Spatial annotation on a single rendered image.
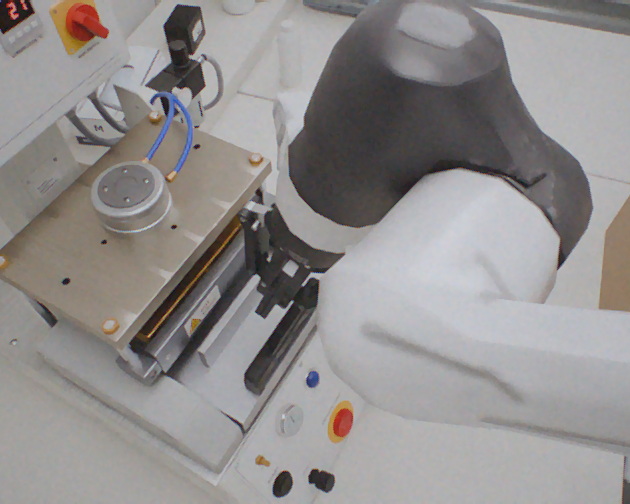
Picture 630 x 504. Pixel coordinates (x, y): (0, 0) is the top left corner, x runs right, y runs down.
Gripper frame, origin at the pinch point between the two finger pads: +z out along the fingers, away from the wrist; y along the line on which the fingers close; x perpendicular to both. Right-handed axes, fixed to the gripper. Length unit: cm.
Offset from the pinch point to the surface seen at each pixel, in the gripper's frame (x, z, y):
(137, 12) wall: 63, 52, -69
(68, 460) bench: -23.6, 37.2, -11.1
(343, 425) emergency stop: -0.6, 21.6, 18.0
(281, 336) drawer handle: -1.6, 4.4, 3.3
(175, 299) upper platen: -5.5, 3.4, -8.4
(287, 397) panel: -4.3, 13.4, 8.5
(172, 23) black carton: 57, 41, -54
